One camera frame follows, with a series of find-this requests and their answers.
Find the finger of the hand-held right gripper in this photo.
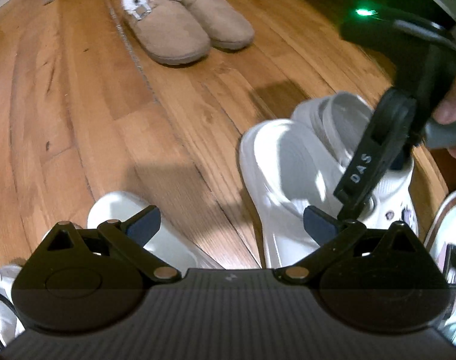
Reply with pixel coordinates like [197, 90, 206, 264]
[333, 192, 364, 221]
[391, 145, 415, 170]

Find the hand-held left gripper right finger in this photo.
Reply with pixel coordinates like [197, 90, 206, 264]
[275, 206, 420, 284]

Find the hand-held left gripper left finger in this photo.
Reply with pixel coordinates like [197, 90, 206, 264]
[44, 205, 181, 284]

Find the white clog with charms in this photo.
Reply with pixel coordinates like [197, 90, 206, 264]
[239, 92, 419, 271]
[425, 187, 456, 346]

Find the tan fleece-lined slipper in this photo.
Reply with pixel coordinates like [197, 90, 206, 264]
[164, 0, 256, 51]
[122, 0, 212, 65]

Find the black cable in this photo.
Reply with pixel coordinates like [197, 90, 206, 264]
[0, 292, 20, 347]

